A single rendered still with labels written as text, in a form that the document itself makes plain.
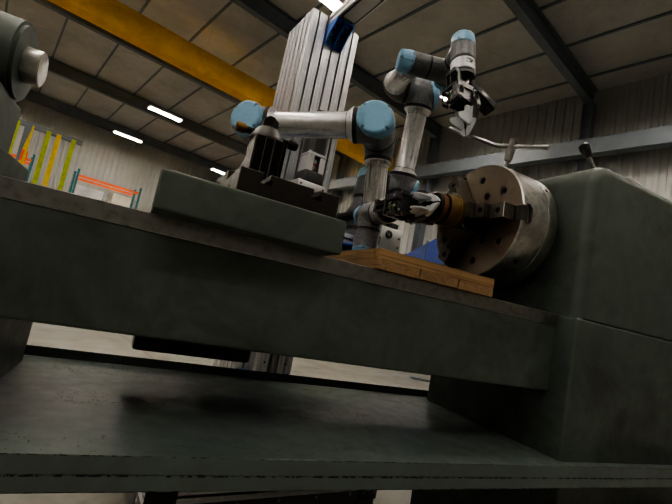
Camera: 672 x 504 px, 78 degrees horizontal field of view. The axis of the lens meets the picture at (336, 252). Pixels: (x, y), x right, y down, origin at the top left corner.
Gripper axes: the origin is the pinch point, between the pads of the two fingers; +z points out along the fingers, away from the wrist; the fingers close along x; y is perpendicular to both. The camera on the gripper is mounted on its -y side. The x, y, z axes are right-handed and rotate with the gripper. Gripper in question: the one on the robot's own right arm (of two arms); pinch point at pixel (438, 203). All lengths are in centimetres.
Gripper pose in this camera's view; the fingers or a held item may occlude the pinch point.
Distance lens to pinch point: 107.6
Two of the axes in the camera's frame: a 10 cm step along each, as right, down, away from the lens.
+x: 1.9, -9.7, 1.3
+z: 4.3, -0.3, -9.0
